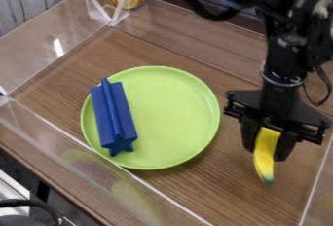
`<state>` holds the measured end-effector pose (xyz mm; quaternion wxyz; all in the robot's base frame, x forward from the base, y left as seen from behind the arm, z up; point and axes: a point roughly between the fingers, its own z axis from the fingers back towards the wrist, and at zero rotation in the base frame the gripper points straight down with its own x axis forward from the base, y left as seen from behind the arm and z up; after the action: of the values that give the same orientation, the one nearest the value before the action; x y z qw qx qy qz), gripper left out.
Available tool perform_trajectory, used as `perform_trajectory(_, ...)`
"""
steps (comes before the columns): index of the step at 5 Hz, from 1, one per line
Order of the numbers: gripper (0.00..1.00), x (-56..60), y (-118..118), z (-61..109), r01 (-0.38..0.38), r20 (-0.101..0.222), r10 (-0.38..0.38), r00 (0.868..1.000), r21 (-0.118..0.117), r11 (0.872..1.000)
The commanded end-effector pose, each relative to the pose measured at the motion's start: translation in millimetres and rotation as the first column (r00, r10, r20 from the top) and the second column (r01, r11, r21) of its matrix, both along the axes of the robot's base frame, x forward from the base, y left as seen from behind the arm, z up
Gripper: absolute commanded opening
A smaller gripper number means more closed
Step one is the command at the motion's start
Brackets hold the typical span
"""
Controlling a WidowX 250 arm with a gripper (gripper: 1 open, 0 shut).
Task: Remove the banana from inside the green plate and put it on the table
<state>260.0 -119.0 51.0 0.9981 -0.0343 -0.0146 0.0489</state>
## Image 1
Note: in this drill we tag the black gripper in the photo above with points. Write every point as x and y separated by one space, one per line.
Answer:
292 118

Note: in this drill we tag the yellow toy banana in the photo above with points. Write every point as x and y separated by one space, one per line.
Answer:
267 142

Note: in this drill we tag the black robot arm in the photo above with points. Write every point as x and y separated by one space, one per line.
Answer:
299 30

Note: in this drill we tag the green round plate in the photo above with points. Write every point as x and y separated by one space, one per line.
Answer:
176 114

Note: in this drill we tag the blue plastic block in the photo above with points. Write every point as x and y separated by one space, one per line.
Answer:
114 119

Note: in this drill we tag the clear acrylic tray walls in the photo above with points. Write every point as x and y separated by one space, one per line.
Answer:
58 55

